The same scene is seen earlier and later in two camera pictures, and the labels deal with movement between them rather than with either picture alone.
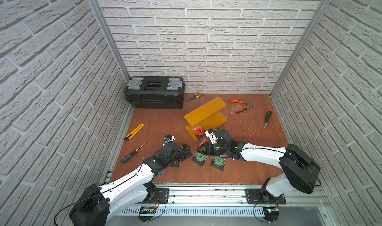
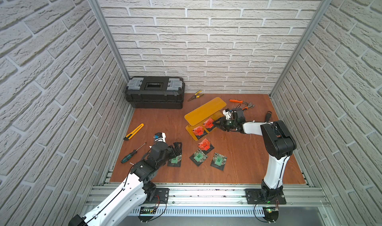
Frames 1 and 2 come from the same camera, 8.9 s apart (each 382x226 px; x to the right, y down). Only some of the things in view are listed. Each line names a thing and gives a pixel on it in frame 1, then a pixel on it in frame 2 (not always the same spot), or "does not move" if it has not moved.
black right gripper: [206, 146] → [222, 124]
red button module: [198, 130] does not move
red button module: [205, 141] does not move
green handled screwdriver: [128, 157] does not move
